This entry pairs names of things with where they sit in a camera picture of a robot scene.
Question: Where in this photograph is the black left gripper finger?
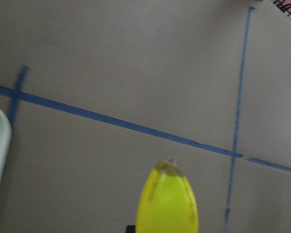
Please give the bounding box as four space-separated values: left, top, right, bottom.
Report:
126 225 135 233

